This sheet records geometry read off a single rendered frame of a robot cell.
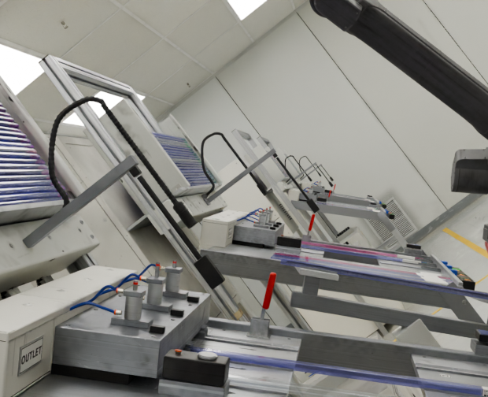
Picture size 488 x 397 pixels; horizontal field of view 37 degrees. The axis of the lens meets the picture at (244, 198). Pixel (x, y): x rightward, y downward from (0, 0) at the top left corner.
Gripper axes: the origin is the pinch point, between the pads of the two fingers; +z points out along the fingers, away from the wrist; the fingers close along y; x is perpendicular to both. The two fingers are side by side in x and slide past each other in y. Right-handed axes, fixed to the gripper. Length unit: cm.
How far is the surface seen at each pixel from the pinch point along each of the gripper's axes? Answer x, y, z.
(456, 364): -7.5, 7.2, 12.4
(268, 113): -127, -738, -60
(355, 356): -23.3, 4.2, 13.8
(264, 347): -37.7, 13.4, 11.4
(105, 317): -57, 33, 4
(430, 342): -8.4, -21.2, 16.3
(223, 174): -121, -428, 3
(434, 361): -11.1, 7.7, 12.3
